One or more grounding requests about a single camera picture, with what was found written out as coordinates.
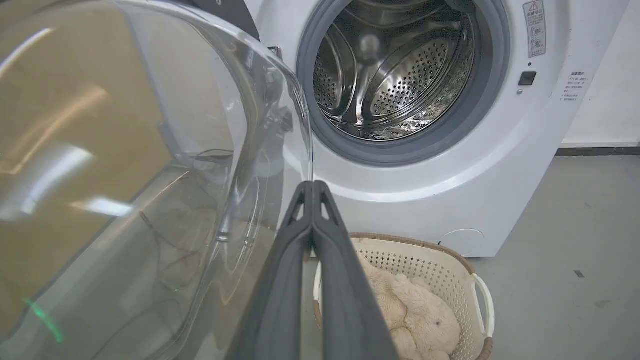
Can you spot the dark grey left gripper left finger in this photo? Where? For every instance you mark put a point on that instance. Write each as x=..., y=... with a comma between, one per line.
x=280, y=295

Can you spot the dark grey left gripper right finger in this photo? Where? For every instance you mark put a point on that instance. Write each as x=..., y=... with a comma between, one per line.
x=345, y=300

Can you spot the transparent washing machine door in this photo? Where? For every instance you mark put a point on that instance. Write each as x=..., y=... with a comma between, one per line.
x=130, y=180

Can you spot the white front-load washing machine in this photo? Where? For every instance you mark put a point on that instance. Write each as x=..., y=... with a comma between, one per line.
x=450, y=125

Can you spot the beige plush toy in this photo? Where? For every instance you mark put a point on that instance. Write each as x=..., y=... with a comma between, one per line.
x=415, y=315

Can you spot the cream perforated laundry basket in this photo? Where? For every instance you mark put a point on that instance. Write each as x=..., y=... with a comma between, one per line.
x=445, y=285

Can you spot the small text sticker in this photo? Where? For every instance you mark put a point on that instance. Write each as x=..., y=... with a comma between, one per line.
x=574, y=86

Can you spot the warning label sticker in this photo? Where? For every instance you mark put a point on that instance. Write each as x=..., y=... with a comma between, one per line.
x=535, y=27

